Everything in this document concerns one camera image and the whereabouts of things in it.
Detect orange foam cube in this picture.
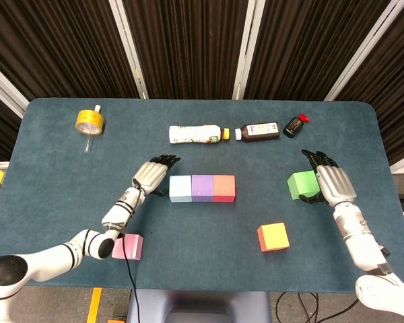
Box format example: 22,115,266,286
257,221,290,252

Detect purple foam cube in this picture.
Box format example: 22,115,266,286
191,174,215,203

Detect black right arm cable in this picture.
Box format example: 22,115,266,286
318,299,360,323

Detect brown medicine bottle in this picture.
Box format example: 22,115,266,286
234,121,281,143

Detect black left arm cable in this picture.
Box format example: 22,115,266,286
121,180,144,323

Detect small black bottle red cap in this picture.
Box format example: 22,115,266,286
282,113,312,139

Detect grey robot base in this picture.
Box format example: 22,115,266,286
126,288,273,323

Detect teal felt table mat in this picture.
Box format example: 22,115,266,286
0,97,404,293

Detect red foam cube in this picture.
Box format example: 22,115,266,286
212,174,237,203

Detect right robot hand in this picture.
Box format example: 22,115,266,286
296,149,358,206

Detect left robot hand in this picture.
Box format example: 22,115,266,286
131,153,182,198

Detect white labelled drink bottle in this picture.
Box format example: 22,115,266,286
168,124,231,146

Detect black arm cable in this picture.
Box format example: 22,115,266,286
318,299,360,323
121,180,144,323

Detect black floor cables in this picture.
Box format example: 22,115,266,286
275,291,321,323

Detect green foam cube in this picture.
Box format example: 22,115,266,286
287,170,321,201

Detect yellow tape roll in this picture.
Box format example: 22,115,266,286
75,108,106,136

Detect light blue foam cube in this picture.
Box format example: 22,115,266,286
169,175,193,203

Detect pink foam cube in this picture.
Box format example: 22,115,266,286
111,234,145,261

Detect clear tube with white cap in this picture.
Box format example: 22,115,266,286
83,104,102,154

